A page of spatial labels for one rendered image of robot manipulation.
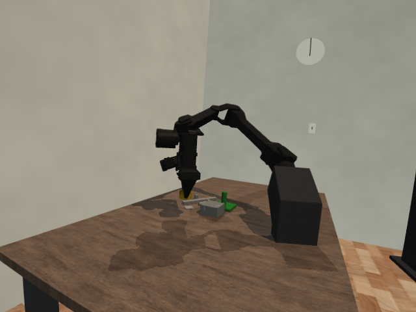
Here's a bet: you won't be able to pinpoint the green square plate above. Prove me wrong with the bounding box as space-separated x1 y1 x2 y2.
217 191 237 212

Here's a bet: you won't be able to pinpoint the yellow round nut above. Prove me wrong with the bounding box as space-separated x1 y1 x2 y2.
179 190 192 200

